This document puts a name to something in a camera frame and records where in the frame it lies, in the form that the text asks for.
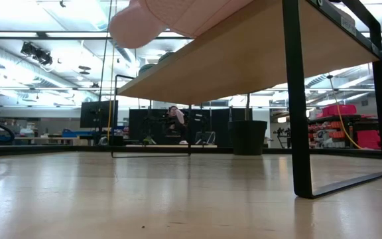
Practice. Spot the pink rubber slide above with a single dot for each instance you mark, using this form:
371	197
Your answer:
134	26

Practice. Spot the person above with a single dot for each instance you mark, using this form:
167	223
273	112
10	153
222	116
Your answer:
175	126

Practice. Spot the black partition panels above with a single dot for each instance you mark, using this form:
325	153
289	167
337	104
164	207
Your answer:
217	127

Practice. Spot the green plant in black pot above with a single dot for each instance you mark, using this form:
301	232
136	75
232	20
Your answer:
247	137

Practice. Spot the black background monitor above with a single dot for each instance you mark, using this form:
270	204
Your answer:
91	114

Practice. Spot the blue item on workbench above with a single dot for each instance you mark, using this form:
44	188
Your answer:
75	133

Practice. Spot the storage rack with orange bins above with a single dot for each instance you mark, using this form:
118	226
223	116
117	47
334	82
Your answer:
330	132

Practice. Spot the red plastic bin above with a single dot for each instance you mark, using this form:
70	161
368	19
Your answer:
339	110

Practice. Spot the wooden shelf with black frame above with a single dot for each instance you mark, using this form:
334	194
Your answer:
244	66

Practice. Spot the black table frame rails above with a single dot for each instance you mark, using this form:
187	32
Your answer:
45	149

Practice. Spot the black ceiling camera rig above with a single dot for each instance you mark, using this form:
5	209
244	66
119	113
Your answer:
36	53

